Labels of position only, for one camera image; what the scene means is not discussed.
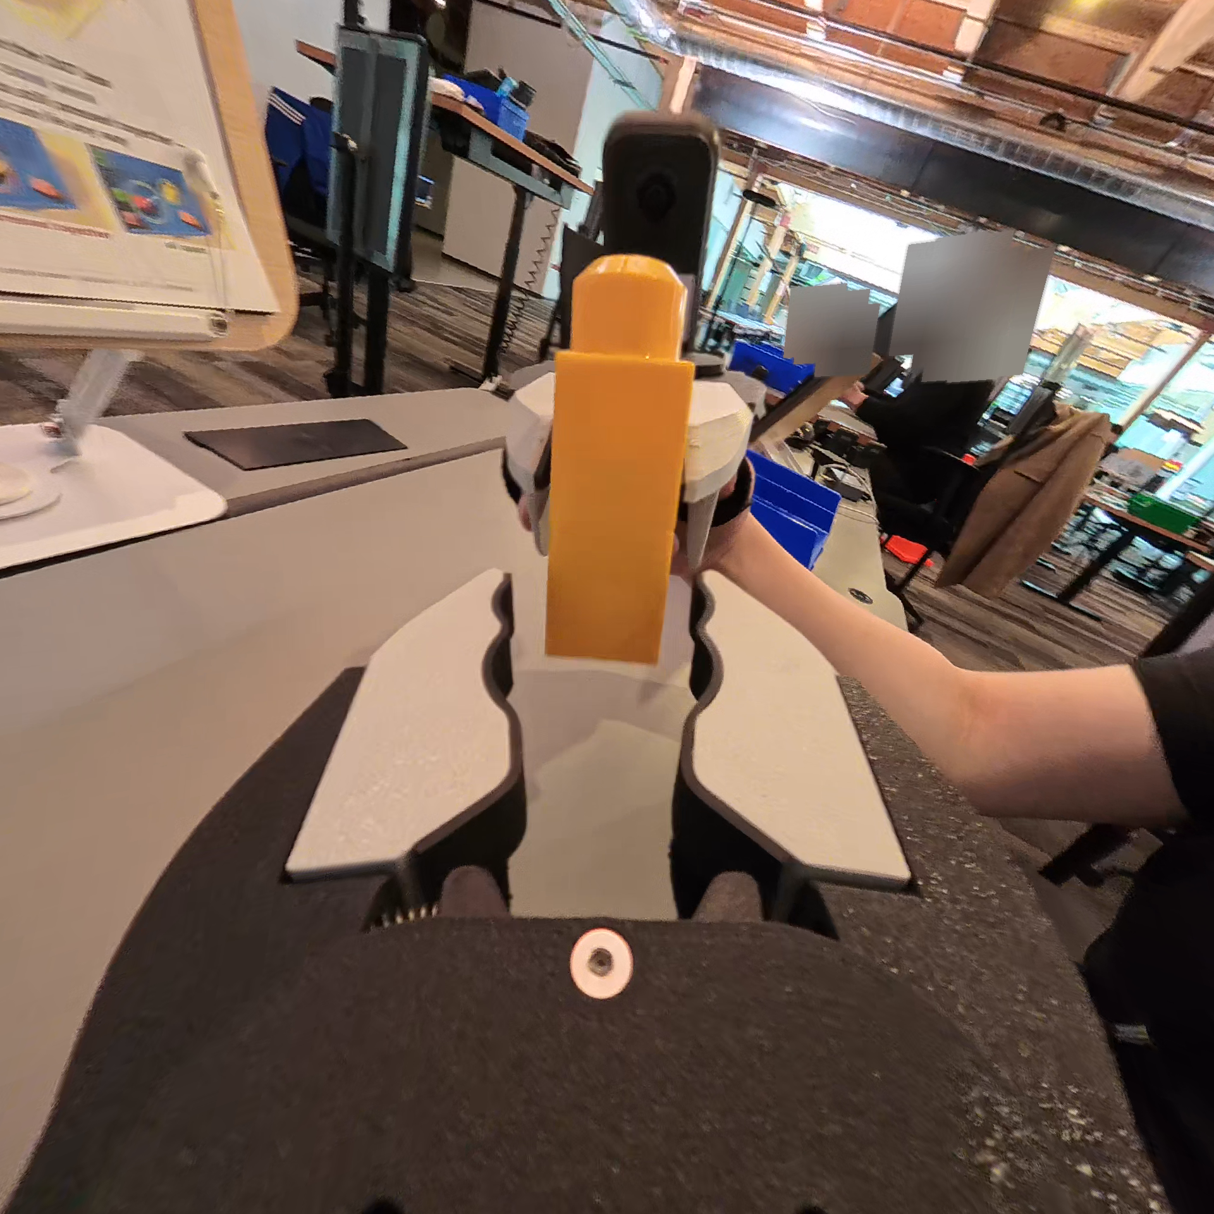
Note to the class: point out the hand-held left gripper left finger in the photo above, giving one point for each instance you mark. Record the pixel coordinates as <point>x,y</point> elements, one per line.
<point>407,759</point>

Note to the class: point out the black office chair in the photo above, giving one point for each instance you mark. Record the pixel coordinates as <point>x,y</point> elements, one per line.
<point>925,493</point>

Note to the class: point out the printed instruction sheet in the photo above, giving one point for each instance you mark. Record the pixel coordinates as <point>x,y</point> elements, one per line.
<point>114,238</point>

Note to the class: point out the wooden standing desk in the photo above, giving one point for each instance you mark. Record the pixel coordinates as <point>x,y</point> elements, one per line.
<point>507,285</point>

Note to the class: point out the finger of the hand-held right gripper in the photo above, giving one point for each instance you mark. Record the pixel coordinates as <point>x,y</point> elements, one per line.
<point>721,437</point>
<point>530,427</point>

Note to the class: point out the blue plastic bin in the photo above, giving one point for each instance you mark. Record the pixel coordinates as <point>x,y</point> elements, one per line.
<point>792,512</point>
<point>492,115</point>
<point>767,366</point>

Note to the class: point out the person's right forearm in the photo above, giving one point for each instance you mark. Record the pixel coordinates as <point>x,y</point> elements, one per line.
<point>948,722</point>

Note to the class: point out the black rectangular pad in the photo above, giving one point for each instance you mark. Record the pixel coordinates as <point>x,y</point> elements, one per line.
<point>293,444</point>

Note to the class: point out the person's right hand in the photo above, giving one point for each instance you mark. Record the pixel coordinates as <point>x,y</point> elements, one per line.
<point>734,545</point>

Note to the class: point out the person's black shirt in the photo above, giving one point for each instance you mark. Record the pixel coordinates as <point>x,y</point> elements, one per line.
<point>1176,1044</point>

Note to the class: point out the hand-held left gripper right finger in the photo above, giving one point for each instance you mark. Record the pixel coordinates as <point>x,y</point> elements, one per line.
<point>796,759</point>

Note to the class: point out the green plastic bin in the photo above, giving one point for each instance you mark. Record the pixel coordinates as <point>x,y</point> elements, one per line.
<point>1166,512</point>

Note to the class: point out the blue jacket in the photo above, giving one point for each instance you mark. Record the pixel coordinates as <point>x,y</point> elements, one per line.
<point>299,161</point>

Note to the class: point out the orange mega block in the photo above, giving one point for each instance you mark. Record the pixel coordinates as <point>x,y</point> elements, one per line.
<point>625,418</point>
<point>611,589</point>

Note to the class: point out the wooden display board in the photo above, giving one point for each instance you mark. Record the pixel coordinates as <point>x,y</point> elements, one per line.
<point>245,190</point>

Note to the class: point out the brown coat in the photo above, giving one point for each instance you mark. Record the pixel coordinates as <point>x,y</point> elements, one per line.
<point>1024,493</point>

